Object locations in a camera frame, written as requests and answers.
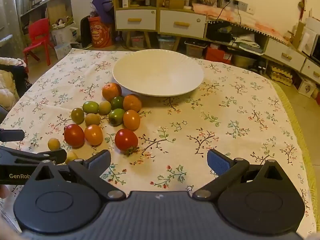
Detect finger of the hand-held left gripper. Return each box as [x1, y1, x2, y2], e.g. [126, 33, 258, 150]
[0, 129, 26, 142]
[0, 147, 67, 167]

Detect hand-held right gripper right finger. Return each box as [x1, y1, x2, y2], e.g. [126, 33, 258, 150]
[192, 149, 300, 201]

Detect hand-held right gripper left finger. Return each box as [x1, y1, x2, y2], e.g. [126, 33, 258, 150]
[23, 149, 126, 201]

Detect small yellow fruit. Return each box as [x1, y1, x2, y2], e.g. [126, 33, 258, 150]
[64, 151, 79, 165]
[48, 138, 61, 151]

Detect orange tomato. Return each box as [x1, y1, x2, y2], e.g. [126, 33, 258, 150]
[84, 124, 103, 146]
[122, 110, 141, 130]

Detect red tomato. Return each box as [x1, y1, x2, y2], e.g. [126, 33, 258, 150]
[63, 124, 85, 148]
[114, 128, 139, 156]

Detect olive green tomato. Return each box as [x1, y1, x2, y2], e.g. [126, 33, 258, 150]
[71, 108, 85, 125]

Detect yellow-green round fruit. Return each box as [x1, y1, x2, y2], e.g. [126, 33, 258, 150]
[98, 101, 112, 115]

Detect light green tomato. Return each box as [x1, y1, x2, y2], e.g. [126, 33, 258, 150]
[82, 101, 100, 114]

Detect dark green tomato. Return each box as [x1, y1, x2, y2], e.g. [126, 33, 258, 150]
[110, 96, 125, 110]

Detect orange tangerine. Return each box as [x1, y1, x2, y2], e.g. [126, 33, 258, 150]
[122, 94, 142, 113]
[102, 82, 122, 102]

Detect white ribbed plate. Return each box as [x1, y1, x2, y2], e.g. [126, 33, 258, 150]
[112, 49, 205, 97]

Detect cream fluffy cushion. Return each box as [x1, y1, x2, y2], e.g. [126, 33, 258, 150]
[0, 57, 32, 112]

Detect floral tablecloth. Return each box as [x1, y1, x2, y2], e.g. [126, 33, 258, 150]
[0, 48, 317, 238]

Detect pale blue carton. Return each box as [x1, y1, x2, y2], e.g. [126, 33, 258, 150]
[54, 42, 73, 60]

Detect beige storage box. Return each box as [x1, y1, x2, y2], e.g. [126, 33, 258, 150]
[234, 55, 255, 68]

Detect yellow egg cartons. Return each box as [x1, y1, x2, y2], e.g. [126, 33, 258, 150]
[271, 66, 293, 87]

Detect red plastic chair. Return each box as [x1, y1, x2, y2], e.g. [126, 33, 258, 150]
[23, 18, 55, 68]

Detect red box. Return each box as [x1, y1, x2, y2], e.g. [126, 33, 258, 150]
[205, 46, 233, 64]

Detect white printed carton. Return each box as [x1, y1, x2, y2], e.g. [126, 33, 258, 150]
[51, 26, 78, 47]

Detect white patterned box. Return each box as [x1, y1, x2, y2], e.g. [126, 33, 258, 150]
[297, 79, 317, 98]

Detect clear storage box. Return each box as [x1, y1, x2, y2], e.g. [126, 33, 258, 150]
[157, 36, 177, 51]
[184, 40, 208, 58]

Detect white folded papers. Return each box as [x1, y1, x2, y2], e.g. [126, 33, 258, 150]
[234, 34, 265, 54]

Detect small storage box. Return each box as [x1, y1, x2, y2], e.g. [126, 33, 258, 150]
[130, 36, 145, 48]

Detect black flat case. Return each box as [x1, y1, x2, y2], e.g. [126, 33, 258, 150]
[80, 16, 92, 50]

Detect red printed bag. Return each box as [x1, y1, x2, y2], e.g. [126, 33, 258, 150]
[87, 16, 113, 48]

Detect brown cardboard box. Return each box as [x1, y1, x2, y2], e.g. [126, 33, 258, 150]
[47, 4, 67, 25]

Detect black bag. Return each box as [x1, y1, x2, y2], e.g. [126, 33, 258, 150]
[205, 24, 233, 42]

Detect low wooden cabinet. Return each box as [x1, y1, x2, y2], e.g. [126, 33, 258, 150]
[205, 20, 320, 87]

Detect pink floral cloth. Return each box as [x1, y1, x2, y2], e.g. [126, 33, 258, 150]
[192, 4, 289, 44]

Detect yellow wooden shelf cabinet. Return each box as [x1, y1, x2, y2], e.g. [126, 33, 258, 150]
[113, 0, 208, 52]

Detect purple plush toy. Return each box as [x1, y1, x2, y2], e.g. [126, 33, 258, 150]
[90, 0, 115, 24]

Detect white drawer wooden handle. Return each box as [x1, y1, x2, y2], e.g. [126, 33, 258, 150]
[115, 9, 157, 30]
[301, 59, 320, 84]
[159, 10, 207, 38]
[264, 39, 307, 72]

